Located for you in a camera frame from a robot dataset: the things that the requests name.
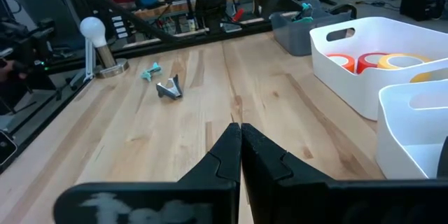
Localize yellow tape roll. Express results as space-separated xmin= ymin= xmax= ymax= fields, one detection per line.
xmin=377 ymin=52 xmax=433 ymax=83

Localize black handheld device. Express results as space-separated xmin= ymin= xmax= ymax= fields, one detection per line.
xmin=0 ymin=17 xmax=57 ymax=88

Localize dark grey plastic bin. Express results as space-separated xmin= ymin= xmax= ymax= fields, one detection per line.
xmin=270 ymin=0 xmax=358 ymax=57

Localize person's hand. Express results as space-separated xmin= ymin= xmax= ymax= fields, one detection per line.
xmin=0 ymin=59 xmax=29 ymax=82

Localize orange tape roll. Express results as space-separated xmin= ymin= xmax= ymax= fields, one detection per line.
xmin=327 ymin=53 xmax=356 ymax=74

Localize teal staple remover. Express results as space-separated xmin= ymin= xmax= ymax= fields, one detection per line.
xmin=141 ymin=62 xmax=162 ymax=82
xmin=292 ymin=2 xmax=315 ymax=24

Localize black silver staple remover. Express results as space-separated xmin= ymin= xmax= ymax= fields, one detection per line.
xmin=155 ymin=73 xmax=183 ymax=101

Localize black smartphone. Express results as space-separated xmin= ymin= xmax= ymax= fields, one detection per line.
xmin=0 ymin=131 xmax=18 ymax=166

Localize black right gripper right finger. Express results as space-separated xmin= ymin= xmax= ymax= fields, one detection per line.
xmin=241 ymin=122 xmax=448 ymax=224

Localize black strip white labels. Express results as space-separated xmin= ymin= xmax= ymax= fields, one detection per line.
xmin=110 ymin=14 xmax=130 ymax=40

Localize white light bulb lamp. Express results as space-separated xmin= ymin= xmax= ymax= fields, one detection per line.
xmin=79 ymin=16 xmax=130 ymax=82

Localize red tape roll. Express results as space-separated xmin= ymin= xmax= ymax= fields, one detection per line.
xmin=356 ymin=52 xmax=388 ymax=75

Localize grey panel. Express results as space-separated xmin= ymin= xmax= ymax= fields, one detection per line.
xmin=13 ymin=0 xmax=83 ymax=50

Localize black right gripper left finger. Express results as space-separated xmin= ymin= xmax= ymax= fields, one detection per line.
xmin=53 ymin=122 xmax=243 ymax=224

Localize white plastic bin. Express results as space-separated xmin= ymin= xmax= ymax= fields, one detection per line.
xmin=309 ymin=16 xmax=448 ymax=122
xmin=374 ymin=78 xmax=448 ymax=180

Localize wooden background table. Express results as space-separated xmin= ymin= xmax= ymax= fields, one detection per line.
xmin=134 ymin=0 xmax=242 ymax=20

